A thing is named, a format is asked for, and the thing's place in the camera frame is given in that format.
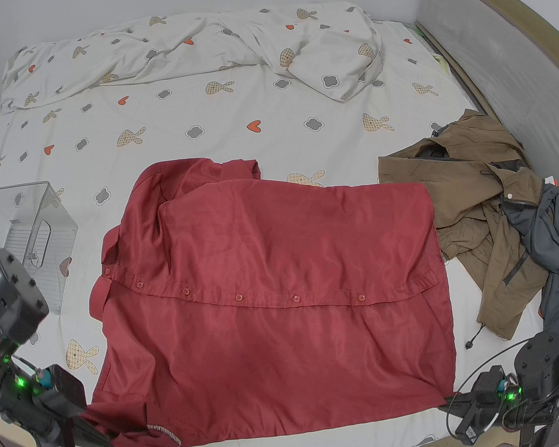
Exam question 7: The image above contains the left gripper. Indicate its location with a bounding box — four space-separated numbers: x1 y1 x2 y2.
0 391 122 447

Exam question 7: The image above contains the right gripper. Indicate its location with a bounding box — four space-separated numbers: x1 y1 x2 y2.
454 394 559 442

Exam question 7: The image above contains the red shirt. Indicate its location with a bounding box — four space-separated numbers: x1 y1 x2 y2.
81 157 457 447

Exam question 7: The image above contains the clear plastic box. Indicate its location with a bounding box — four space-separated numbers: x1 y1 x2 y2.
0 181 79 316

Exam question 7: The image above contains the grey garment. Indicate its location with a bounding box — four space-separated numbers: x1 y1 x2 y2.
501 182 559 339

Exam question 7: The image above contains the brown jacket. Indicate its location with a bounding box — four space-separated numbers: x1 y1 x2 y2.
377 109 548 349

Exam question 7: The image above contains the bed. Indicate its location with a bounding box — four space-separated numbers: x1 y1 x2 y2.
0 0 559 447

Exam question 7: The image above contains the white printed quilt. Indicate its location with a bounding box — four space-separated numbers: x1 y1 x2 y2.
1 1 384 111

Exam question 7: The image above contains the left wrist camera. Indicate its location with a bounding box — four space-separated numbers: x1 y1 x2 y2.
36 364 88 420

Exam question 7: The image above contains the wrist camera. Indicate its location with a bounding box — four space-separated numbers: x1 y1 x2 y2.
36 364 88 420
473 365 506 397

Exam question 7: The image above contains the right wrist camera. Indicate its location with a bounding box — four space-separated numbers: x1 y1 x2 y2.
473 365 506 397

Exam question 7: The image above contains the black cable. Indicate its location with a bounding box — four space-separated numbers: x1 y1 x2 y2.
445 336 536 446

